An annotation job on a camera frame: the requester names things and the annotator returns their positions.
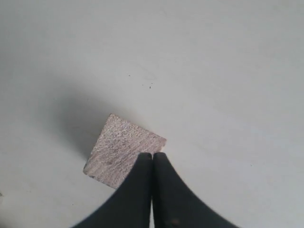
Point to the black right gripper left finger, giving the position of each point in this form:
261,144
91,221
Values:
130,204

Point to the smallest wooden cube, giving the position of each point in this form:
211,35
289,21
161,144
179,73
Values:
117,149

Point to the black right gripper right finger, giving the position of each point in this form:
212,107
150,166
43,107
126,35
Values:
174,203

